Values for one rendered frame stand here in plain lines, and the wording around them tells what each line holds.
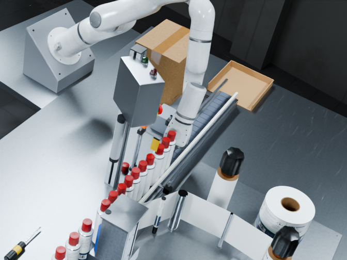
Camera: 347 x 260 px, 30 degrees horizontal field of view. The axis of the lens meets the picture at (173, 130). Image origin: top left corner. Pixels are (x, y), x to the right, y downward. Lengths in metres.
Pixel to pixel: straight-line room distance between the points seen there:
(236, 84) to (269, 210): 1.10
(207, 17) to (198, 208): 0.73
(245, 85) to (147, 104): 1.32
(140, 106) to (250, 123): 1.11
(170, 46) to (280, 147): 0.71
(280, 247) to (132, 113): 0.68
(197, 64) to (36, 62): 0.88
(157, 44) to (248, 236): 1.09
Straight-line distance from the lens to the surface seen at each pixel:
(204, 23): 2.54
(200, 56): 2.57
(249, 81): 3.52
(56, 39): 3.13
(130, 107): 2.25
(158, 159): 2.56
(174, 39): 3.13
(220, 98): 3.24
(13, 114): 4.28
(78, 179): 2.70
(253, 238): 2.41
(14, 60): 3.32
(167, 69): 3.02
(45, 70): 3.11
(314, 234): 2.73
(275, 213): 2.52
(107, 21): 2.81
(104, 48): 3.49
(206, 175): 2.78
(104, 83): 3.24
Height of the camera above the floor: 2.73
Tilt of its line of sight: 39 degrees down
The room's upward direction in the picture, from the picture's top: 15 degrees clockwise
